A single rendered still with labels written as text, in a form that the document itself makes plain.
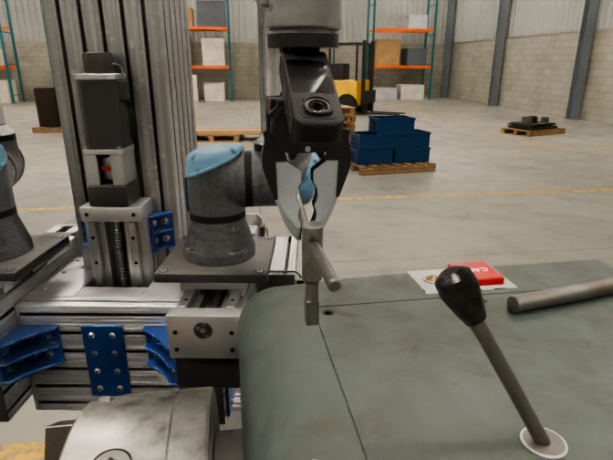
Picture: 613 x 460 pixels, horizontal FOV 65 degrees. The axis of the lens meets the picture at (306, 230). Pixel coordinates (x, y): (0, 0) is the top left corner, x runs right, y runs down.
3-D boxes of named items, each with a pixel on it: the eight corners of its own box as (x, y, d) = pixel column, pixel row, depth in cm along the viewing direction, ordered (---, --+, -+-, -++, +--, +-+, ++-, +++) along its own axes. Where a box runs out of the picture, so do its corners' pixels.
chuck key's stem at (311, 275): (323, 326, 53) (325, 226, 49) (303, 328, 52) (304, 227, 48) (319, 316, 55) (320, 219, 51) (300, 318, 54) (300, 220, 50)
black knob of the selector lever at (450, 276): (470, 309, 40) (477, 256, 39) (490, 329, 37) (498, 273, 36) (424, 313, 40) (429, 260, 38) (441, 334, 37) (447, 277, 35)
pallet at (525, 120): (535, 130, 1198) (537, 113, 1185) (565, 133, 1131) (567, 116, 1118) (500, 132, 1146) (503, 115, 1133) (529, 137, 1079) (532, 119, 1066)
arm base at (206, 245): (193, 240, 112) (190, 199, 109) (259, 241, 112) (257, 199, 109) (176, 266, 98) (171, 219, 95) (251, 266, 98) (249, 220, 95)
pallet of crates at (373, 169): (410, 162, 808) (414, 113, 782) (435, 171, 735) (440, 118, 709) (343, 165, 778) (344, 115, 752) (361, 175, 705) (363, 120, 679)
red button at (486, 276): (483, 272, 74) (483, 260, 74) (503, 289, 69) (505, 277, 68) (445, 275, 74) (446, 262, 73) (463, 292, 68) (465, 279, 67)
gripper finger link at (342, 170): (348, 193, 54) (347, 111, 51) (351, 196, 52) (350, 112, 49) (306, 196, 53) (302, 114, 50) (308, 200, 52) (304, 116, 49)
